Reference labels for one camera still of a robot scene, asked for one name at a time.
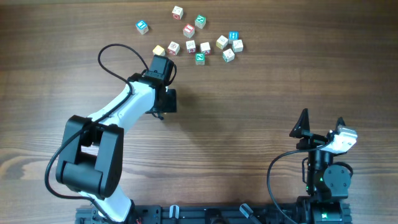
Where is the yellow top wooden block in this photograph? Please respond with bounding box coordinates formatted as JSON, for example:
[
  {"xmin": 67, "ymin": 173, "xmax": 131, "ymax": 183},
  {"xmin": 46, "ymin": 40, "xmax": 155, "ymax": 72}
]
[{"xmin": 152, "ymin": 45, "xmax": 165, "ymax": 56}]

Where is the white fish wooden block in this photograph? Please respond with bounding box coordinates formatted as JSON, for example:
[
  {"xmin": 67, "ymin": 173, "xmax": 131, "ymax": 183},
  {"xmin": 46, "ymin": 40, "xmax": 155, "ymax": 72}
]
[{"xmin": 232, "ymin": 39, "xmax": 244, "ymax": 53}]

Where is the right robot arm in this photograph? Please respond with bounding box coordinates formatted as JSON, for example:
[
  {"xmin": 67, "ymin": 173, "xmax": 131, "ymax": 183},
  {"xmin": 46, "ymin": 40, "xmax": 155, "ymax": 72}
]
[{"xmin": 289, "ymin": 108, "xmax": 358, "ymax": 224}]

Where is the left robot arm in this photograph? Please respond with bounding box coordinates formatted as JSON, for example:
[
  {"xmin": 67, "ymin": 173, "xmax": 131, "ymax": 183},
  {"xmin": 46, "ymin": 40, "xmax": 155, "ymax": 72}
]
[{"xmin": 50, "ymin": 55, "xmax": 177, "ymax": 223}]

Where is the red Q wooden block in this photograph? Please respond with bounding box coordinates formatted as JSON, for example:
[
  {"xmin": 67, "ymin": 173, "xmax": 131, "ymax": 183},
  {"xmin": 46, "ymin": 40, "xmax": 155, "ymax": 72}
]
[{"xmin": 167, "ymin": 41, "xmax": 180, "ymax": 55}]

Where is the green Z wooden block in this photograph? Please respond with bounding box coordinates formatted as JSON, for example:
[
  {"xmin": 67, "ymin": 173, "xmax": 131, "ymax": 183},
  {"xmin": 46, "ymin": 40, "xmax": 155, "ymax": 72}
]
[{"xmin": 195, "ymin": 53, "xmax": 205, "ymax": 65}]

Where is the red nine wooden block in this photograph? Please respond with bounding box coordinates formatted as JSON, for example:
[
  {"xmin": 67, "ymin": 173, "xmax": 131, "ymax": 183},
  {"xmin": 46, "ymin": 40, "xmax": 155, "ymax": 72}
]
[{"xmin": 186, "ymin": 40, "xmax": 197, "ymax": 54}]

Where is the red A wooden block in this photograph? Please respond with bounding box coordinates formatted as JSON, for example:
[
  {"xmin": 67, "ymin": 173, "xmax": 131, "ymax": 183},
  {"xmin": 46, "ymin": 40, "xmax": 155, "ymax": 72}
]
[{"xmin": 200, "ymin": 42, "xmax": 211, "ymax": 55}]

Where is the red I letter block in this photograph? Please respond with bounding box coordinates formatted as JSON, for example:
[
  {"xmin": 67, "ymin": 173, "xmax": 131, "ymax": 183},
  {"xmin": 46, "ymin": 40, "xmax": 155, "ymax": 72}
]
[{"xmin": 183, "ymin": 24, "xmax": 195, "ymax": 39}]

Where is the green edged white block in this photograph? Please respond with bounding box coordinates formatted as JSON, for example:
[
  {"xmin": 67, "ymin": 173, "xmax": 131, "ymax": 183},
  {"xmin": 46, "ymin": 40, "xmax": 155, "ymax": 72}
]
[{"xmin": 223, "ymin": 49, "xmax": 235, "ymax": 63}]

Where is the blue letter block far left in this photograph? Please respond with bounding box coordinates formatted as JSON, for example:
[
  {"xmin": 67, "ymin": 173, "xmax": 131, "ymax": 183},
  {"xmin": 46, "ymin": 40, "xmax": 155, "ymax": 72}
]
[{"xmin": 136, "ymin": 20, "xmax": 149, "ymax": 35}]

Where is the yellow K wooden block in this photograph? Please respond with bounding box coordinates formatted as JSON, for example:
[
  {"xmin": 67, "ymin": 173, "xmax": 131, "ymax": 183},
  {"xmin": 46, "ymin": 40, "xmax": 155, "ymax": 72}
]
[{"xmin": 216, "ymin": 35, "xmax": 229, "ymax": 50}]

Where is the green N letter block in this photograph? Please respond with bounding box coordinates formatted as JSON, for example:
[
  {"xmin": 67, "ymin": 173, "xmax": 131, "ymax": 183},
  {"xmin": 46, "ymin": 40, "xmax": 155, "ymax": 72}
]
[{"xmin": 195, "ymin": 15, "xmax": 206, "ymax": 29}]

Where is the red letter block top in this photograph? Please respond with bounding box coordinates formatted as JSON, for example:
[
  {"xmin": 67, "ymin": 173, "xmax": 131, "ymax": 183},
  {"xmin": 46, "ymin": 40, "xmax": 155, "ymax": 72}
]
[{"xmin": 172, "ymin": 6, "xmax": 183, "ymax": 20}]

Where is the blue H wooden block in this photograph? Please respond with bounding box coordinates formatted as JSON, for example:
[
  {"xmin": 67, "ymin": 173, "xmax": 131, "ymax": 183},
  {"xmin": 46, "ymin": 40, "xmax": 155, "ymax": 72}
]
[{"xmin": 228, "ymin": 31, "xmax": 239, "ymax": 44}]

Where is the right black camera cable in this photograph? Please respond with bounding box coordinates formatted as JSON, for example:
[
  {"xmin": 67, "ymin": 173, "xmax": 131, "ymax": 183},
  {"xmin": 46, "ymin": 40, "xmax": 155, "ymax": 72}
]
[{"xmin": 266, "ymin": 141, "xmax": 332, "ymax": 224}]

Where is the black camera cable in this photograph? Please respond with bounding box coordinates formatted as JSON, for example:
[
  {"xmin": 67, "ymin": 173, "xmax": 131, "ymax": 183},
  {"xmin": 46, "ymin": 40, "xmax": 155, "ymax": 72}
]
[
  {"xmin": 266, "ymin": 141, "xmax": 332, "ymax": 224},
  {"xmin": 44, "ymin": 43, "xmax": 150, "ymax": 224}
]

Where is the left black camera cable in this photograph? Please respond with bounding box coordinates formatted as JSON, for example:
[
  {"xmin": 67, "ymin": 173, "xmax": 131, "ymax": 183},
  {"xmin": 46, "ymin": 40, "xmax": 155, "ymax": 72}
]
[{"xmin": 44, "ymin": 43, "xmax": 150, "ymax": 224}]

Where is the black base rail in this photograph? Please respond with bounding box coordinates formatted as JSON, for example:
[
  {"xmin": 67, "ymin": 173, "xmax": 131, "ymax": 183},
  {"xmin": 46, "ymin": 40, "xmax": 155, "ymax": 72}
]
[{"xmin": 75, "ymin": 203, "xmax": 352, "ymax": 224}]

